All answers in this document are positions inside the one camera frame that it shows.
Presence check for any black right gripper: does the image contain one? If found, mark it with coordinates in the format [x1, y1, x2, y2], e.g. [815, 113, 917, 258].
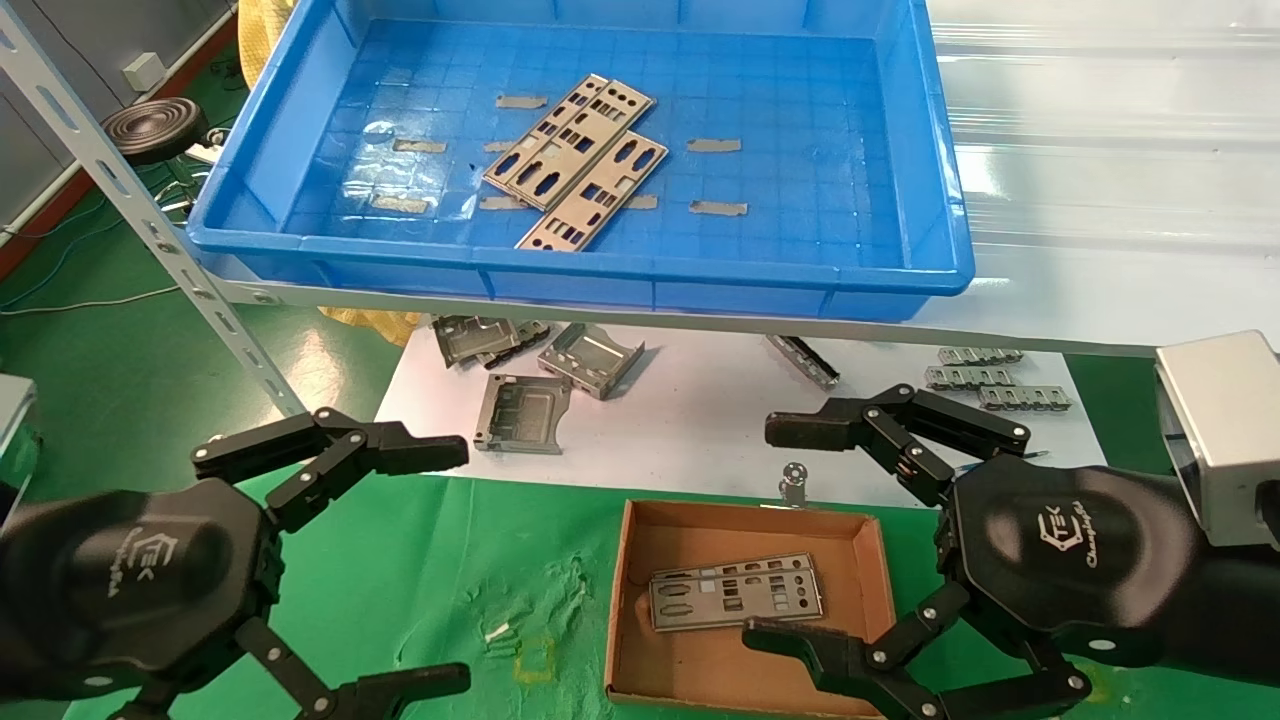
[742, 385, 1201, 720]

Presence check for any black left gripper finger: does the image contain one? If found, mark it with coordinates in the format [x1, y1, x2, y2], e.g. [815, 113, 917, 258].
[105, 615, 471, 720]

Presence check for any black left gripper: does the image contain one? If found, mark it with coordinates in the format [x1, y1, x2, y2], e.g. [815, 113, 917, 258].
[0, 407, 469, 701]

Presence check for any brown cardboard box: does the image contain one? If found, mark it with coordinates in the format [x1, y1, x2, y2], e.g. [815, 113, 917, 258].
[605, 498, 901, 720]

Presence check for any blue plastic tray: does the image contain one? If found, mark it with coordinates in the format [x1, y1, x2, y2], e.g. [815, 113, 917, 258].
[187, 0, 976, 323]

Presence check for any green cloth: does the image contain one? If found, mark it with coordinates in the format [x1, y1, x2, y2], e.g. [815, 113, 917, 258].
[62, 462, 1280, 720]

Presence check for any white board sheet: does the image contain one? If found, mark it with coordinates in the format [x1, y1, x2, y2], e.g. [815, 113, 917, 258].
[378, 318, 1109, 511]

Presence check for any narrow metal strip part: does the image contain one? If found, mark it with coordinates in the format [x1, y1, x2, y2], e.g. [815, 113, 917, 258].
[765, 334, 841, 391]

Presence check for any grey metal shelf beam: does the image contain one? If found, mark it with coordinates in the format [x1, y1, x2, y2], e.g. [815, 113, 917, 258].
[205, 275, 1166, 359]

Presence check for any black round disc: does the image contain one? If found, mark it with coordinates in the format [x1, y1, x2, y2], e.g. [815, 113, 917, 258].
[103, 97, 208, 167]

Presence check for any folded metal bracket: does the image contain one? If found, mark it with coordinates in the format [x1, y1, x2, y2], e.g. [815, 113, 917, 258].
[433, 315, 521, 368]
[538, 322, 647, 401]
[485, 320, 552, 369]

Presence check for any flat metal frame plate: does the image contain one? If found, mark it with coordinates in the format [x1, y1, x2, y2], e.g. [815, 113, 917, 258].
[473, 374, 574, 456]

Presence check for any white floor cable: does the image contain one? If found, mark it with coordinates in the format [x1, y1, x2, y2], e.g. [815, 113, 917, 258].
[0, 285, 183, 317]

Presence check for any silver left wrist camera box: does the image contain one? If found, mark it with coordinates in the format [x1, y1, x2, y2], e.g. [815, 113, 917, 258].
[0, 375, 39, 523]

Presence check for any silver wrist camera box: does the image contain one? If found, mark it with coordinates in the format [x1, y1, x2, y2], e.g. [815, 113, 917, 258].
[0, 375, 39, 523]
[1154, 331, 1280, 550]

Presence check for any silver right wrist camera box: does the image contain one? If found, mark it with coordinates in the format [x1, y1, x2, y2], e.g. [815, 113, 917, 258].
[1154, 331, 1280, 550]

